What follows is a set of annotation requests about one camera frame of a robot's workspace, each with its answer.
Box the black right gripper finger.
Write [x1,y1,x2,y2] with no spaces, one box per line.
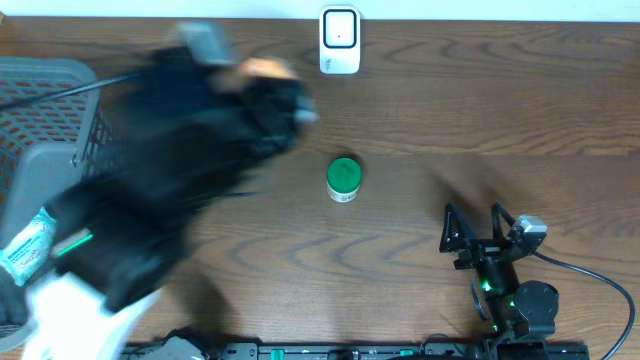
[491,203,516,241]
[439,203,476,252]

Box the green lid jar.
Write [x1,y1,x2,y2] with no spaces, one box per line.
[327,157,363,203]

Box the teal wet wipes pack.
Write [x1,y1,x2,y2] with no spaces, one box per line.
[1,207,56,286]

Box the orange snack packet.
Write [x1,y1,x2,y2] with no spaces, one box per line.
[208,58,299,92]

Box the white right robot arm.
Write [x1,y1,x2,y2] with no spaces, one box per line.
[439,203,559,342]

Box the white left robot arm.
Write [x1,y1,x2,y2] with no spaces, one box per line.
[24,57,315,359]

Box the white barcode scanner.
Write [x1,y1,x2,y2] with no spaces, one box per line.
[319,5,361,75]

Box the grey plastic mesh basket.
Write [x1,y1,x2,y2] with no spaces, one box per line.
[0,56,121,351]

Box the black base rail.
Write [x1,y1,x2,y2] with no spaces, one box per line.
[119,341,591,360]

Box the black left camera cable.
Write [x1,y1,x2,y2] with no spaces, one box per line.
[0,69,146,113]

